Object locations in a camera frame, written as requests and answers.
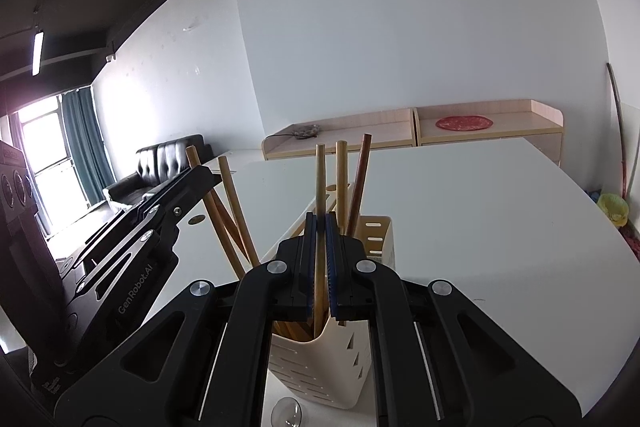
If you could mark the black leather sofa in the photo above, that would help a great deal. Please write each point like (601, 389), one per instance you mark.
(150, 167)

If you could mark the broom stick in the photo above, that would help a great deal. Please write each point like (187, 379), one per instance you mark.
(620, 132)

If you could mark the long ceiling light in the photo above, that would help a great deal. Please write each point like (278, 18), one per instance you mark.
(37, 53)

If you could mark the cream plastic utensil holder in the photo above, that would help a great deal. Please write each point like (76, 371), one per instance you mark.
(320, 372)

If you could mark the clear plastic spoon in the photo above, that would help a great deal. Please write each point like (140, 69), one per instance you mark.
(286, 413)

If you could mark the teal curtain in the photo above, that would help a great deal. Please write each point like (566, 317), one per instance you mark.
(82, 142)

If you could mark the window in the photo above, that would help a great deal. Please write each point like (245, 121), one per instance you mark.
(45, 157)

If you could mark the yellow green plastic item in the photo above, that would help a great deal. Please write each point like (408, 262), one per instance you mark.
(614, 207)

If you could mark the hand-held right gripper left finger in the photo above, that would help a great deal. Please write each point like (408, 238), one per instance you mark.
(314, 257)

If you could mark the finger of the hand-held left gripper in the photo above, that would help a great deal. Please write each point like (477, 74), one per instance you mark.
(160, 227)
(195, 182)

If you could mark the dark brown wooden chopstick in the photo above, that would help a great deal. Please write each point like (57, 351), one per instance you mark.
(361, 177)

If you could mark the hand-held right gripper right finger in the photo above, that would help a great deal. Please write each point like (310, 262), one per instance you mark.
(331, 267)

